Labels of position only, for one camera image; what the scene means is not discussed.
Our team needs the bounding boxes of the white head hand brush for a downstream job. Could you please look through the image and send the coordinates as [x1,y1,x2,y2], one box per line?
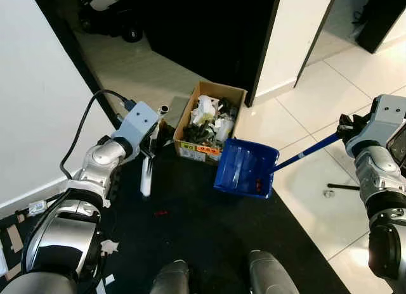
[140,104,171,199]

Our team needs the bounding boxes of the blue long-handled dustpan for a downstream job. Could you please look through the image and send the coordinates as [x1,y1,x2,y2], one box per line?
[213,132,344,200]

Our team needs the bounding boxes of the black floor mat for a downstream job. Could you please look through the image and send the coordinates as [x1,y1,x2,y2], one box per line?
[0,144,351,294]

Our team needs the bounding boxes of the cardboard box of rubbish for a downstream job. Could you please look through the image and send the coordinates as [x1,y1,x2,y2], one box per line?
[172,80,249,165]

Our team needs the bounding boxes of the white crumpled plastic rubbish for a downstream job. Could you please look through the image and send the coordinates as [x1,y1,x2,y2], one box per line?
[191,94,220,125]

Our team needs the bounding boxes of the clear plastic bottle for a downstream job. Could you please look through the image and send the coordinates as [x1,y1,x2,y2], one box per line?
[214,118,233,144]

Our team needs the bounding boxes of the black door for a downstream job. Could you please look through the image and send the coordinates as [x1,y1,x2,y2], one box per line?
[142,0,284,109]

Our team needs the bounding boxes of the black cabinet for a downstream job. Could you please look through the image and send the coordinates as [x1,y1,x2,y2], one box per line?
[354,0,406,54]

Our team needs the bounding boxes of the black wheeled machine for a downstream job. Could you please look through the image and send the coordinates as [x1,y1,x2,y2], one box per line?
[77,0,145,44]

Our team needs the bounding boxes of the small white device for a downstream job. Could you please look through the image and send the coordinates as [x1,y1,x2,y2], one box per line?
[28,200,49,216]

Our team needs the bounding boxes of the grey left robot leg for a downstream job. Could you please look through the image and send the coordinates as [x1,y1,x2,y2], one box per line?
[150,259,192,294]

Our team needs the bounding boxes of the grey robot leg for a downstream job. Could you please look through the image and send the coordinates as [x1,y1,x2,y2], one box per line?
[248,250,300,294]
[150,259,192,294]

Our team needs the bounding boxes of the grey right robot leg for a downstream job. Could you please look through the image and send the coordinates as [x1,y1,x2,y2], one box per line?
[248,250,300,294]

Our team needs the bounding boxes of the brown cardboard strip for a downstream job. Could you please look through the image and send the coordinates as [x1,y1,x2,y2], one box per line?
[6,224,24,254]

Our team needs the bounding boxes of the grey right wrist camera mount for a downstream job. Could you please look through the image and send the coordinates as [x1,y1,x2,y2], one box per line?
[347,94,406,159]

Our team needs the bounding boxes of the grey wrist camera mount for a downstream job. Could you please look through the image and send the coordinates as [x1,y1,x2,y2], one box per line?
[117,101,161,153]
[347,94,406,159]

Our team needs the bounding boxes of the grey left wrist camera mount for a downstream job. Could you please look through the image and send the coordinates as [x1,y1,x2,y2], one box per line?
[117,101,161,153]

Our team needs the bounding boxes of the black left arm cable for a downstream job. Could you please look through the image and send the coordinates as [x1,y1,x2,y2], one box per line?
[60,89,138,181]

